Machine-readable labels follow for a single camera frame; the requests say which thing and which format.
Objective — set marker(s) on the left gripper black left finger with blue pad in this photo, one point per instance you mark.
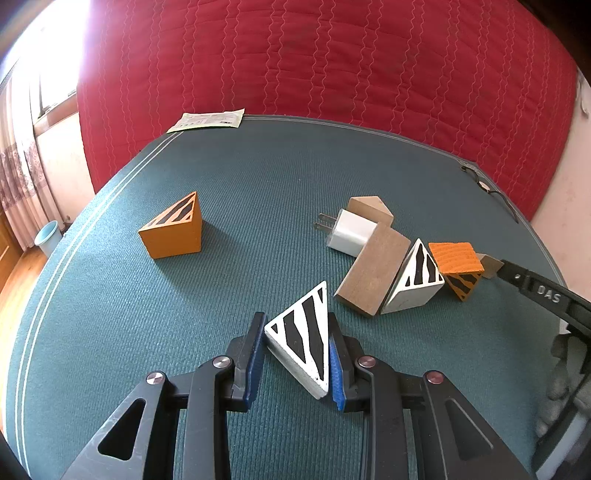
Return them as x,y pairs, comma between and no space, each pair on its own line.
186,413

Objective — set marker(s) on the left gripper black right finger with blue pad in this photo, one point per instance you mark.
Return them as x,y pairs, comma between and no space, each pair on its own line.
404,416

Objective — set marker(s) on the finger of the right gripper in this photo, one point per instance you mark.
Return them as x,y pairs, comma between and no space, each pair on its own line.
530,284

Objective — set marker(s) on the white zebra striped wedge block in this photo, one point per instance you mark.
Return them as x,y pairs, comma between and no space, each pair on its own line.
299,339

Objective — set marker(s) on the small orange striped wedge block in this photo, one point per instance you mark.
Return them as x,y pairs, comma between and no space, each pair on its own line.
459,265

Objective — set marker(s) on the brown rectangular wooden block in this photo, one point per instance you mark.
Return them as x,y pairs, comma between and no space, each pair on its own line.
371,276

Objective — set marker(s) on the brown pentagonal wooden block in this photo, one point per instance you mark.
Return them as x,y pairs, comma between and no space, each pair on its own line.
371,208

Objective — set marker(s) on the green table mat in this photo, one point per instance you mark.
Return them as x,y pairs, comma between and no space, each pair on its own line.
103,314

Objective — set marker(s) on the light blue waste bin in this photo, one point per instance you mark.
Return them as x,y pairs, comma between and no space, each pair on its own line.
48,238

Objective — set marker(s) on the red quilted mattress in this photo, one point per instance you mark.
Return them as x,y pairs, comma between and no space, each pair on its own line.
483,80

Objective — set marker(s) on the wooden door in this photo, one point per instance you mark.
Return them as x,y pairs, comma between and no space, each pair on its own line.
10,250

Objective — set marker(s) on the patterned window curtain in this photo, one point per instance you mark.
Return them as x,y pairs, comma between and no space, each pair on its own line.
26,198

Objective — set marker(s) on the white paper leaflet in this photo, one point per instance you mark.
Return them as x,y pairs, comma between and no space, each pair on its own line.
225,119

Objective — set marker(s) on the window with wooden sill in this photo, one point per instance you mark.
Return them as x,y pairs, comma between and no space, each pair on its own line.
41,70

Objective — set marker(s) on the white wall charger plug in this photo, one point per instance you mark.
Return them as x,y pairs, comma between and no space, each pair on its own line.
347,233

